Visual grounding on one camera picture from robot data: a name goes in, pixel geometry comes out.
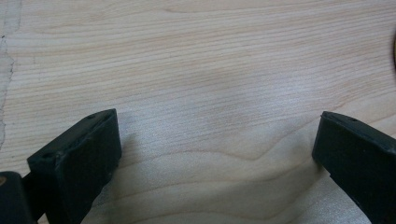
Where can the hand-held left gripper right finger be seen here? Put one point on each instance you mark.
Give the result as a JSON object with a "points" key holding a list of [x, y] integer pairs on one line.
{"points": [[358, 158]]}

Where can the dark round object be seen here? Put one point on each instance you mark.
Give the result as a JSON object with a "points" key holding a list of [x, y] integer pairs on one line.
{"points": [[394, 53]]}

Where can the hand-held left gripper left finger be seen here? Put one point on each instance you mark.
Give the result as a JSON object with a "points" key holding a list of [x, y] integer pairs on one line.
{"points": [[77, 165]]}

